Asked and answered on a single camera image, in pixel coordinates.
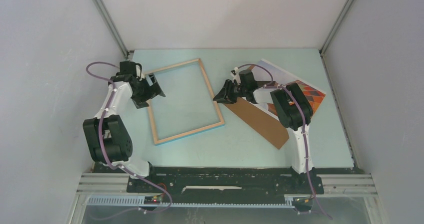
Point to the right corner aluminium rail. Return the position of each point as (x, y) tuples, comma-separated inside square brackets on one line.
[(336, 26)]

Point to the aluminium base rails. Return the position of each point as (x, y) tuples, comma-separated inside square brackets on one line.
[(337, 182)]

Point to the left corner aluminium rail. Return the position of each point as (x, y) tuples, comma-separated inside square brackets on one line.
[(104, 13)]

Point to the corner aluminium rail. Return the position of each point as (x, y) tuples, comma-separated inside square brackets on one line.
[(104, 13), (336, 26)]

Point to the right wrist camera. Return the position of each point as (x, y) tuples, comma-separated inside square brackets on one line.
[(236, 71)]

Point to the white cable duct strip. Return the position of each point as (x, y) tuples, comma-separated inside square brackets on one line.
[(141, 201)]

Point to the wooden picture frame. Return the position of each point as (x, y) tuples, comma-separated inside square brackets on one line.
[(184, 101)]

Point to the brown frame backing board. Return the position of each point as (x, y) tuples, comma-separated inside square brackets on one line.
[(262, 119)]

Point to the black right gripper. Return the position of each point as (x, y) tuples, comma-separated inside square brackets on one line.
[(220, 97)]

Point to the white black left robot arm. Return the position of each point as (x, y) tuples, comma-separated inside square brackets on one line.
[(108, 140)]

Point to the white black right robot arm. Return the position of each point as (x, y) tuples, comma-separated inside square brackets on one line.
[(276, 112)]

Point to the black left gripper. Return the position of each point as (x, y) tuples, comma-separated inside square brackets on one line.
[(153, 89)]

